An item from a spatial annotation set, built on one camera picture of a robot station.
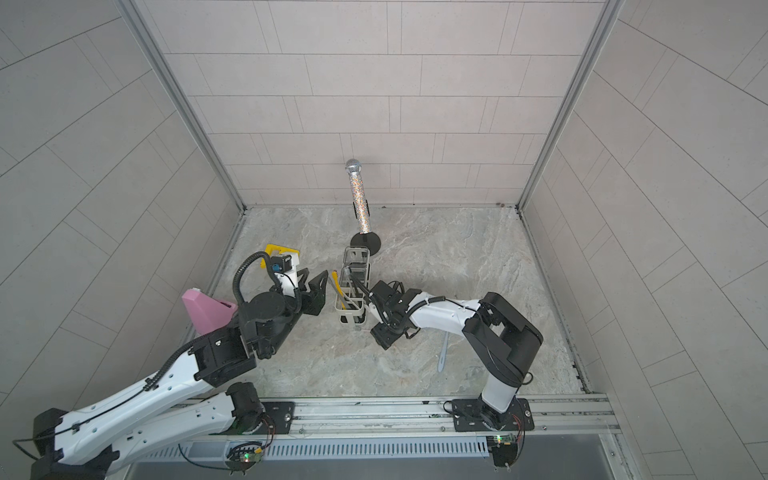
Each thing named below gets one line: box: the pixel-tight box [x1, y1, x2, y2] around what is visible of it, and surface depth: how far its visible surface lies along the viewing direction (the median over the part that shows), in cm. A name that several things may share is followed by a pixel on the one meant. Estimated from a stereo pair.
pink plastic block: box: [182, 288, 238, 335], surface depth 76 cm
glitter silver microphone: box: [345, 158, 372, 235], surface depth 90 cm
